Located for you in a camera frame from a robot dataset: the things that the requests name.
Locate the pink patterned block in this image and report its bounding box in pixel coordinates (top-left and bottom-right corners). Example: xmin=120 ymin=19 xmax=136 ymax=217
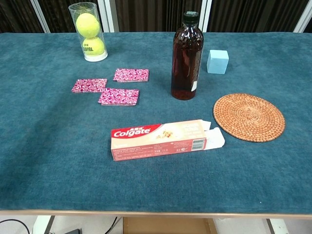
xmin=71 ymin=78 xmax=108 ymax=94
xmin=97 ymin=88 xmax=140 ymax=106
xmin=113 ymin=68 xmax=150 ymax=83

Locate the red Colgate toothpaste box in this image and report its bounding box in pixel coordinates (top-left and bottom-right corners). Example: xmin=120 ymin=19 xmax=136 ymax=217
xmin=111 ymin=119 xmax=226 ymax=162

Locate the dark glass bottle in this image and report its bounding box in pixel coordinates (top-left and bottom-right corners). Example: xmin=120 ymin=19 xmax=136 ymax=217
xmin=171 ymin=10 xmax=204 ymax=101

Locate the light blue foam cube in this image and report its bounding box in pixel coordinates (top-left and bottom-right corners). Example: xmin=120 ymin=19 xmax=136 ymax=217
xmin=206 ymin=49 xmax=230 ymax=75

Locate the round woven rattan coaster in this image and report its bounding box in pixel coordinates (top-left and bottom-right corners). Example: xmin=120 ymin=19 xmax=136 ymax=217
xmin=213 ymin=93 xmax=286 ymax=143

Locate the yellow tennis ball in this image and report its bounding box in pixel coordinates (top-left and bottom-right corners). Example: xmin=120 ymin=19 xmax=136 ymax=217
xmin=82 ymin=36 xmax=106 ymax=56
xmin=76 ymin=13 xmax=101 ymax=39

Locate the teal velvet table cloth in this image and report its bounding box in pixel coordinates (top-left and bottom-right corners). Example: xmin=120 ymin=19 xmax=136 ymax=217
xmin=0 ymin=32 xmax=312 ymax=215

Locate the dark brown pleated curtain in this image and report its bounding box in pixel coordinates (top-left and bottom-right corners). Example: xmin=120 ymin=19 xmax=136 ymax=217
xmin=0 ymin=0 xmax=312 ymax=34

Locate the brown cardboard box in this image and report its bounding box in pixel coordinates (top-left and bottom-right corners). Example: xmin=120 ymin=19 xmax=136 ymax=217
xmin=122 ymin=216 xmax=218 ymax=234

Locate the clear plastic ball tube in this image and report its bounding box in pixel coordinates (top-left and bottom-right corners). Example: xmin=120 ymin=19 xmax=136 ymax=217
xmin=68 ymin=1 xmax=109 ymax=62

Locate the white table leg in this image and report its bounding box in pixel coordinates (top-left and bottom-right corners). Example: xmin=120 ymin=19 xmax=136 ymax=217
xmin=266 ymin=218 xmax=291 ymax=234
xmin=32 ymin=215 xmax=56 ymax=234

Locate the white frame post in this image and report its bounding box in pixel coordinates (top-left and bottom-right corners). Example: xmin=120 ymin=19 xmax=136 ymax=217
xmin=293 ymin=0 xmax=312 ymax=33
xmin=199 ymin=0 xmax=213 ymax=33
xmin=97 ymin=0 xmax=120 ymax=33
xmin=30 ymin=0 xmax=51 ymax=34

